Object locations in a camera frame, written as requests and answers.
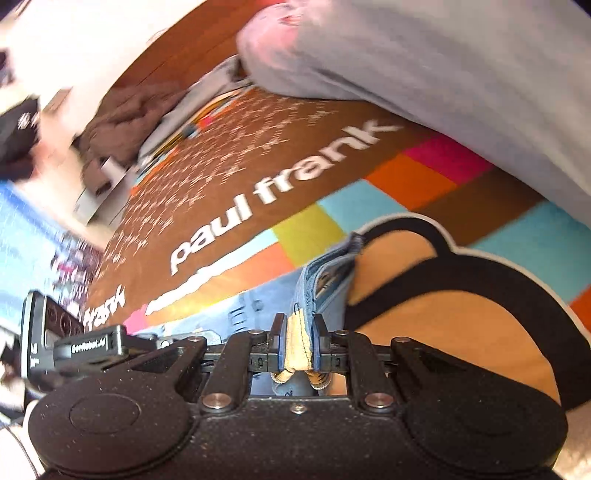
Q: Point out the grey nightstand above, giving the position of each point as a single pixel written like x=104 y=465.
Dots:
x=107 y=207

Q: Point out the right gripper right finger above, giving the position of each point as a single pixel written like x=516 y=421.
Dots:
x=364 y=366

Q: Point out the colourful paul frank blanket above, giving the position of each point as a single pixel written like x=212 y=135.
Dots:
x=228 y=210

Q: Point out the grey duvet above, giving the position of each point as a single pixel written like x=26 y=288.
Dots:
x=510 y=80

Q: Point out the black bag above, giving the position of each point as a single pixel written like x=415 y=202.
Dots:
x=19 y=135

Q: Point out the brown puffer jacket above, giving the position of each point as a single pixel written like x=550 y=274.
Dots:
x=123 y=121

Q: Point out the blue bicycle print curtain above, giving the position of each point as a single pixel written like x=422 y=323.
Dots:
x=38 y=254

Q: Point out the wooden headboard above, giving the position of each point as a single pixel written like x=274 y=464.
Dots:
x=193 y=45

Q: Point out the blue car print pants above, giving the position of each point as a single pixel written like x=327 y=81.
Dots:
x=320 y=287

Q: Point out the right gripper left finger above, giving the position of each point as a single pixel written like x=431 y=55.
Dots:
x=231 y=366

